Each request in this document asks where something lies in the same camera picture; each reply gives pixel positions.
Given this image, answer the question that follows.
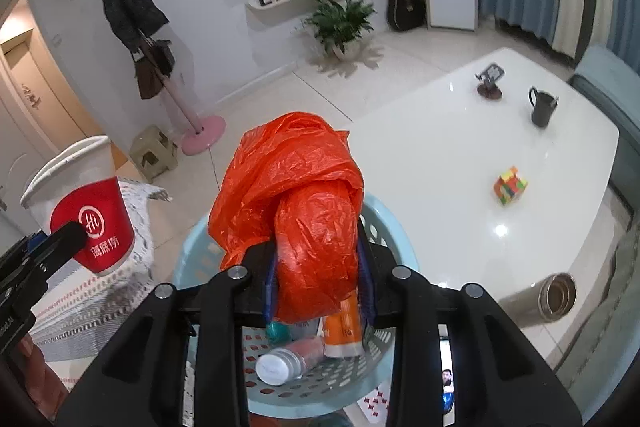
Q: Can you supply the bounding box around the white red-patterned card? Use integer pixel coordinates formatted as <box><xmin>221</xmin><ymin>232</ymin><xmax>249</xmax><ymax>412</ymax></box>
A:
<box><xmin>355</xmin><ymin>379</ymin><xmax>394</xmax><ymax>427</ymax></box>

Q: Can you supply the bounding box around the person's left hand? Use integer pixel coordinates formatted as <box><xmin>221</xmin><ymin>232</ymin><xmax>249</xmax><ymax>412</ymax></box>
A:
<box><xmin>0</xmin><ymin>336</ymin><xmax>72</xmax><ymax>424</ymax></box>

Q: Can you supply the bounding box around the pink coat rack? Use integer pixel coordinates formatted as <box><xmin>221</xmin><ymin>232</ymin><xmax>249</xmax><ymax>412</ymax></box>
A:
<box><xmin>84</xmin><ymin>0</ymin><xmax>227</xmax><ymax>156</ymax></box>

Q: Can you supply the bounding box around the phone stand with phone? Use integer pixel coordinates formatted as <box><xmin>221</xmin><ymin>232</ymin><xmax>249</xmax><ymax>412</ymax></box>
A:
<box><xmin>474</xmin><ymin>62</ymin><xmax>505</xmax><ymax>100</ymax></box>

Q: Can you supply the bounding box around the teal sofa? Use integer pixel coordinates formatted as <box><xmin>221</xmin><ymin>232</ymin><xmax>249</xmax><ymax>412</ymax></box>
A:
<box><xmin>554</xmin><ymin>44</ymin><xmax>640</xmax><ymax>389</ymax></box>

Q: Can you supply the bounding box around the orange paper cup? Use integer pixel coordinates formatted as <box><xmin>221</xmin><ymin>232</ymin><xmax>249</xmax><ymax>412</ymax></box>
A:
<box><xmin>322</xmin><ymin>289</ymin><xmax>364</xmax><ymax>359</ymax></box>

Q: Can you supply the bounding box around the colourful puzzle cube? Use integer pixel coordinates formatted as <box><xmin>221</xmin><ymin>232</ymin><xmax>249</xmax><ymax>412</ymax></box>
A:
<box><xmin>493</xmin><ymin>165</ymin><xmax>530</xmax><ymax>206</ymax></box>

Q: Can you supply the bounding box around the smartphone with lit screen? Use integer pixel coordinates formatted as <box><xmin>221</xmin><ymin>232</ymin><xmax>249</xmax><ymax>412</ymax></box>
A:
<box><xmin>439</xmin><ymin>336</ymin><xmax>455</xmax><ymax>416</ymax></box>

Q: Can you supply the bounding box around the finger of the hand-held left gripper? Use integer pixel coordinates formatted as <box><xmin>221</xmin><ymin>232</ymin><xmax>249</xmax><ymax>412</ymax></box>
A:
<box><xmin>22</xmin><ymin>222</ymin><xmax>89</xmax><ymax>282</ymax></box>
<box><xmin>22</xmin><ymin>232</ymin><xmax>51</xmax><ymax>259</ymax></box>

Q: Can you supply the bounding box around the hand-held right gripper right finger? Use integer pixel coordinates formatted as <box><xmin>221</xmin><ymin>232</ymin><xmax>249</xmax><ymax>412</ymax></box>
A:
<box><xmin>356</xmin><ymin>237</ymin><xmax>584</xmax><ymax>427</ymax></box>

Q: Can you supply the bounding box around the orange plastic bag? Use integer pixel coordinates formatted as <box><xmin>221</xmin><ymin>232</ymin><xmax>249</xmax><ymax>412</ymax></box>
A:
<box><xmin>207</xmin><ymin>110</ymin><xmax>366</xmax><ymax>326</ymax></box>

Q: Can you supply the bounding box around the teal round object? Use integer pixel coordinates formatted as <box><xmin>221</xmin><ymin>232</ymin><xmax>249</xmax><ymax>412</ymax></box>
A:
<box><xmin>264</xmin><ymin>321</ymin><xmax>292</xmax><ymax>344</ymax></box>

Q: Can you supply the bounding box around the steel thermos cup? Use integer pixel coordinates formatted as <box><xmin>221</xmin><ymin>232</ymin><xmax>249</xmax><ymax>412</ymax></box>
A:
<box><xmin>497</xmin><ymin>271</ymin><xmax>578</xmax><ymax>331</ymax></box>

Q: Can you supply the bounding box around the green potted plant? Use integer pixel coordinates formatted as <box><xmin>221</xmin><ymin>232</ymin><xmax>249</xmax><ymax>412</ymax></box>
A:
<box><xmin>302</xmin><ymin>0</ymin><xmax>377</xmax><ymax>60</ymax></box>

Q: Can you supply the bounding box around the teal plastic basket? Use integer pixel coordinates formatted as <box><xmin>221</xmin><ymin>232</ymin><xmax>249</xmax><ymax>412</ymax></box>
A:
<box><xmin>172</xmin><ymin>194</ymin><xmax>452</xmax><ymax>419</ymax></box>

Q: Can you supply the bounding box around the white spray can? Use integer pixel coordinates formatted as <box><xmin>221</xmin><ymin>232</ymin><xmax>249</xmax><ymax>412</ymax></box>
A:
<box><xmin>255</xmin><ymin>336</ymin><xmax>326</xmax><ymax>386</ymax></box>

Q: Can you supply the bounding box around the black hanging bag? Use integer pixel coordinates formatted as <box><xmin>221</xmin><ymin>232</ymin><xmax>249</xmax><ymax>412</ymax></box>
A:
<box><xmin>150</xmin><ymin>39</ymin><xmax>175</xmax><ymax>78</ymax></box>

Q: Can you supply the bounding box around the beige plastic stool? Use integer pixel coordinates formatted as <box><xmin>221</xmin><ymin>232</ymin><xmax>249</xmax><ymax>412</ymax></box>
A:
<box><xmin>128</xmin><ymin>125</ymin><xmax>179</xmax><ymax>183</ymax></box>

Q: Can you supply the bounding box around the brown hanging bag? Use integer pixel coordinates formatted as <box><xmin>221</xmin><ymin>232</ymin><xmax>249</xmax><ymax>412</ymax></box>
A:
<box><xmin>132</xmin><ymin>39</ymin><xmax>164</xmax><ymax>100</ymax></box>

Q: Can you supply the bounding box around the dark grey mug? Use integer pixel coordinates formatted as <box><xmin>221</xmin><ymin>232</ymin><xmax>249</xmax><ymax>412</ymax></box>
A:
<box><xmin>528</xmin><ymin>85</ymin><xmax>560</xmax><ymax>128</ymax></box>

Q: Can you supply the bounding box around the white hallway door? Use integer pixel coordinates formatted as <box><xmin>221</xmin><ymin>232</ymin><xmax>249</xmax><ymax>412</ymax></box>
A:
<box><xmin>0</xmin><ymin>26</ymin><xmax>101</xmax><ymax>188</ymax></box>

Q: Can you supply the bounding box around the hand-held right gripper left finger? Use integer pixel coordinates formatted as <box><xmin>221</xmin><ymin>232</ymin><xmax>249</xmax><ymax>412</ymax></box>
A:
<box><xmin>54</xmin><ymin>241</ymin><xmax>279</xmax><ymax>427</ymax></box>

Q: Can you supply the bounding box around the red paper cup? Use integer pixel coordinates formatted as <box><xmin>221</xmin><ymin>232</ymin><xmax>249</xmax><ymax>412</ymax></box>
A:
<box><xmin>20</xmin><ymin>135</ymin><xmax>136</xmax><ymax>279</ymax></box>

